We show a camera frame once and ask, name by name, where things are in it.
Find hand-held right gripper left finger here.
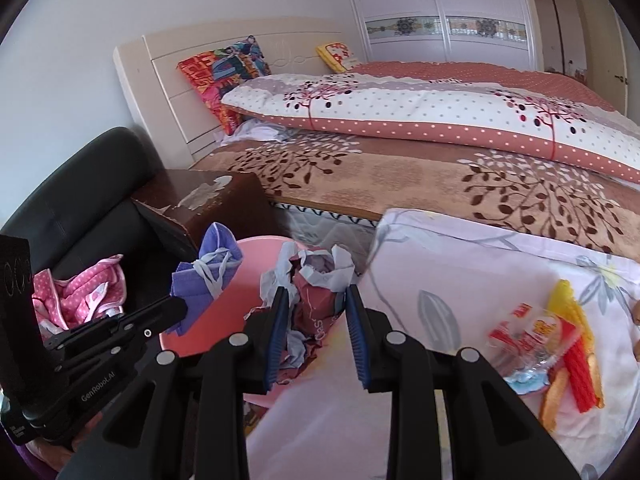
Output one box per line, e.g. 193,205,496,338
57,285,292,480

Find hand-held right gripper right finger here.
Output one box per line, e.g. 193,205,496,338
344,284,583,480

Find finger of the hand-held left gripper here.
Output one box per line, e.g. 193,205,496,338
45,296,189,363

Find wrappers trash pile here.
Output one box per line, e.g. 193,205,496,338
245,241,358,386

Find pink plastic bin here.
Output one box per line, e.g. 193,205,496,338
160,237,296,411

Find purple face mask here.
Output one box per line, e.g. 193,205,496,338
171,222,244,336

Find person's left forearm purple sleeve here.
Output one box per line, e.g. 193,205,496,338
5,437,66,480

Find pink polka-dot cloth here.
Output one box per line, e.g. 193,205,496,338
31,254,127,333

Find white floral cloth cover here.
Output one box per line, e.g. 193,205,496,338
245,208,640,480

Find quilted mattress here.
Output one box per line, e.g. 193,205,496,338
270,202,381,261

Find black leather chair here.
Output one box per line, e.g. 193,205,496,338
0,126,201,281

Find dark brown wooden nightstand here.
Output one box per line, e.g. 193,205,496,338
131,169,281,261

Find empty plastic bottle red label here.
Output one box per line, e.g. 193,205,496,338
487,302,581,361

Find clear plastic wrapper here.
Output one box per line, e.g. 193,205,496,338
500,350,556,393

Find brown leaf-print blanket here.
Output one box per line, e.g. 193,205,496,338
192,130,640,261

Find orange white foam fruit net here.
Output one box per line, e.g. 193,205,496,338
539,367,571,433

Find white bed sheet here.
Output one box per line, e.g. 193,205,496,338
220,120,301,147

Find red foam fruit net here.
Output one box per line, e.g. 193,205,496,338
562,337,601,413

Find cream wooden headboard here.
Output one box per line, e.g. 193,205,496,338
112,27,361,171

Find polka dot floral pillow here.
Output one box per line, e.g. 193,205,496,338
220,60,640,186

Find colourful patterned pillow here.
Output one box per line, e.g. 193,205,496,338
177,35,273,136

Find yellow patterned cushion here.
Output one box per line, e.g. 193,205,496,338
315,42,368,73

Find brown closet doors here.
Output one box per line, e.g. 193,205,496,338
527,0,591,81

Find beige door with handle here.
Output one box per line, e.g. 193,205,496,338
585,0,636,116

